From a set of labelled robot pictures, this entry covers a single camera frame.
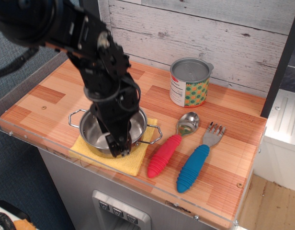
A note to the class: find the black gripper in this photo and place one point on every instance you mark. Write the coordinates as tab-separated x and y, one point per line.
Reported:
113	105

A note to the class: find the small stainless steel pot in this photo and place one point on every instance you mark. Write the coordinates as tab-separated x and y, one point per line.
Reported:
91	133

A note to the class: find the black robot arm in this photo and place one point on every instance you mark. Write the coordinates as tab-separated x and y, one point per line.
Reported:
103	65

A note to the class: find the yellow dish towel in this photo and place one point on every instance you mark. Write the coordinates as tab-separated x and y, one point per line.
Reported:
129	164

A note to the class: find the silver button control panel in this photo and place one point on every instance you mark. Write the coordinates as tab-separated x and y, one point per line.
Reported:
114	214

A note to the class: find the toy food can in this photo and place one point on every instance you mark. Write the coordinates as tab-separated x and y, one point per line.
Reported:
189	81

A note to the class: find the orange object bottom left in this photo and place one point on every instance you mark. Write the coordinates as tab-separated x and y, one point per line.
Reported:
23	224

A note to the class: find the red handled spoon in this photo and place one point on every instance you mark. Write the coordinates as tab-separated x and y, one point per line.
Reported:
186	125

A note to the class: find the blue handled fork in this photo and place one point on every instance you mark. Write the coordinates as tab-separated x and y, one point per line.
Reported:
191	169

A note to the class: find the black vertical post left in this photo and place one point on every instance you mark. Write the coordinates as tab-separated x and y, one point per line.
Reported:
91	6

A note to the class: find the black vertical post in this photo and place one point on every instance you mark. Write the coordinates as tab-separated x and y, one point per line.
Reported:
279	74
91	6

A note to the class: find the black vertical post right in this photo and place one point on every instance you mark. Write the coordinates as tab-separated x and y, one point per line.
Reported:
279	74

